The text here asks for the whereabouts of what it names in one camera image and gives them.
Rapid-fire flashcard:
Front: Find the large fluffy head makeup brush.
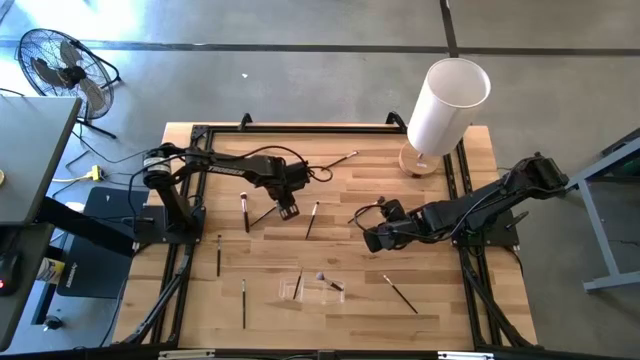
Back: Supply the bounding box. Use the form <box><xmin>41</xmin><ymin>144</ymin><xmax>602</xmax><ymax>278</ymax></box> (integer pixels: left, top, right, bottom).
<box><xmin>239</xmin><ymin>192</ymin><xmax>251</xmax><ymax>234</ymax></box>

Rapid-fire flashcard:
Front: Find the white round head makeup brush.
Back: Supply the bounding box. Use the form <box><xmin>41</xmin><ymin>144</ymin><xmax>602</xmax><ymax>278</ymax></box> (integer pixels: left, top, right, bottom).
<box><xmin>315</xmin><ymin>271</ymin><xmax>345</xmax><ymax>292</ymax></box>

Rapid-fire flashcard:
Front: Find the clear plastic container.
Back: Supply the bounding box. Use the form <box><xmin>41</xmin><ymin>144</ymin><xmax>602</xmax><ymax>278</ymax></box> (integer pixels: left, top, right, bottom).
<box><xmin>278</xmin><ymin>277</ymin><xmax>347</xmax><ymax>307</ymax></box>

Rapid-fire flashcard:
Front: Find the white shade wooden base lamp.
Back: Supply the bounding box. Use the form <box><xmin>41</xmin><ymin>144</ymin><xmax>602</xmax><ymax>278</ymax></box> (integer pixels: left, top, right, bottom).
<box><xmin>398</xmin><ymin>57</ymin><xmax>492</xmax><ymax>177</ymax></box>

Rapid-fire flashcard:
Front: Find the black computer case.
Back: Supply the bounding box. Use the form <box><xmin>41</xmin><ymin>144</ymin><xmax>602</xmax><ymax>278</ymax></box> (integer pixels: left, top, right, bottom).
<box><xmin>57</xmin><ymin>187</ymin><xmax>151</xmax><ymax>300</ymax></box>

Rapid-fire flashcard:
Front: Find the grey metal side table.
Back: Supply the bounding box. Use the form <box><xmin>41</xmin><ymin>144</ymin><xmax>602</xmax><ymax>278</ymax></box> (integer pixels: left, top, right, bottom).
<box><xmin>552</xmin><ymin>127</ymin><xmax>640</xmax><ymax>294</ymax></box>

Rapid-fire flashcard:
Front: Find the yellow white label box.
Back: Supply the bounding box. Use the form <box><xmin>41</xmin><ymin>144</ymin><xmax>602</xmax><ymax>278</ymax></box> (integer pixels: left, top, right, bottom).
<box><xmin>37</xmin><ymin>257</ymin><xmax>66</xmax><ymax>285</ymax></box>

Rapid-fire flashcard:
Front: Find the black floor fan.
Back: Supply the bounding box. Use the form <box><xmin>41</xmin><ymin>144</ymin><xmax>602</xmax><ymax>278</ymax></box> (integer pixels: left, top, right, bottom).
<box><xmin>17</xmin><ymin>28</ymin><xmax>123</xmax><ymax>140</ymax></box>

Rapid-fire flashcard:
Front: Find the grey desk top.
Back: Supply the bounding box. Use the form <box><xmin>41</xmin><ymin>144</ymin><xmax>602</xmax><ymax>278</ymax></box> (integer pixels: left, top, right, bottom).
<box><xmin>0</xmin><ymin>96</ymin><xmax>83</xmax><ymax>226</ymax></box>

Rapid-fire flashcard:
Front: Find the dark desk with mouse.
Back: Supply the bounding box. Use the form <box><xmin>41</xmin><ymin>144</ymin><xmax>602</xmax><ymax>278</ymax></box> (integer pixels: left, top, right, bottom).
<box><xmin>0</xmin><ymin>222</ymin><xmax>55</xmax><ymax>351</ymax></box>

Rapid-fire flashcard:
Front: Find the black computer mouse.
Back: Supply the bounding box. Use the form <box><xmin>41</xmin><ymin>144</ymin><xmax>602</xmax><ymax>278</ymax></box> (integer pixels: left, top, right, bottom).
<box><xmin>0</xmin><ymin>252</ymin><xmax>22</xmax><ymax>296</ymax></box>

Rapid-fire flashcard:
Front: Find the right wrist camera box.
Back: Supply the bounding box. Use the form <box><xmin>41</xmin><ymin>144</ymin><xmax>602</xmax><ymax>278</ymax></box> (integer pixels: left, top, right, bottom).
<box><xmin>382</xmin><ymin>198</ymin><xmax>406</xmax><ymax>221</ymax></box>

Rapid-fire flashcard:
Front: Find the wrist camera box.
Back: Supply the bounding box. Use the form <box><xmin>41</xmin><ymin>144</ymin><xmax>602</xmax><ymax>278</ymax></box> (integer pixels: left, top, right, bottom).
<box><xmin>287</xmin><ymin>162</ymin><xmax>311</xmax><ymax>191</ymax></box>
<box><xmin>382</xmin><ymin>198</ymin><xmax>406</xmax><ymax>221</ymax></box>

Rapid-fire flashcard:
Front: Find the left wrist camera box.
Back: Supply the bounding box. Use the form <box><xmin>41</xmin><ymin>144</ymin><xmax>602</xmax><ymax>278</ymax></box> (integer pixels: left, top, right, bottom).
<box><xmin>287</xmin><ymin>162</ymin><xmax>311</xmax><ymax>191</ymax></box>

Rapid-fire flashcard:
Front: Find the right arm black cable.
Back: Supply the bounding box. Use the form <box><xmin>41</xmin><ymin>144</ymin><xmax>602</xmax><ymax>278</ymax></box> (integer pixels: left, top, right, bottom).
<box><xmin>352</xmin><ymin>202</ymin><xmax>396</xmax><ymax>236</ymax></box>

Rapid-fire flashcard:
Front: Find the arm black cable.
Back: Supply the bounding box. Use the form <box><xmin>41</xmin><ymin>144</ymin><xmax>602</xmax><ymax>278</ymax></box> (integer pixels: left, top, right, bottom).
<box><xmin>352</xmin><ymin>202</ymin><xmax>396</xmax><ymax>236</ymax></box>
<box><xmin>239</xmin><ymin>144</ymin><xmax>335</xmax><ymax>184</ymax></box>

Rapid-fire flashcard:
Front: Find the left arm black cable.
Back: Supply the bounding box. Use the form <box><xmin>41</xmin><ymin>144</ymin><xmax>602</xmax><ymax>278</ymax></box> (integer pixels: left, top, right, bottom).
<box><xmin>239</xmin><ymin>144</ymin><xmax>335</xmax><ymax>184</ymax></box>

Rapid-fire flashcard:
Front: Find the black aluminium table frame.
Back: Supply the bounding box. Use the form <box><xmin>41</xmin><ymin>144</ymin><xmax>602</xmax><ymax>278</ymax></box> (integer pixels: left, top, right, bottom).
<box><xmin>119</xmin><ymin>112</ymin><xmax>539</xmax><ymax>351</ymax></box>

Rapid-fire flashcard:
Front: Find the silver edge bracket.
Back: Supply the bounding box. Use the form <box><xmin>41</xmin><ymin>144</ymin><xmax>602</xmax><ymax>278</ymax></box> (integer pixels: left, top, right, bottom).
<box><xmin>158</xmin><ymin>349</ymin><xmax>216</xmax><ymax>360</ymax></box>
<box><xmin>438</xmin><ymin>351</ymin><xmax>496</xmax><ymax>360</ymax></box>

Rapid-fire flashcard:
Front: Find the black floor cable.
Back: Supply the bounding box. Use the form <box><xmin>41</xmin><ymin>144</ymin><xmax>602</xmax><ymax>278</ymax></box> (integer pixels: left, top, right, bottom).
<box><xmin>52</xmin><ymin>124</ymin><xmax>161</xmax><ymax>199</ymax></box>

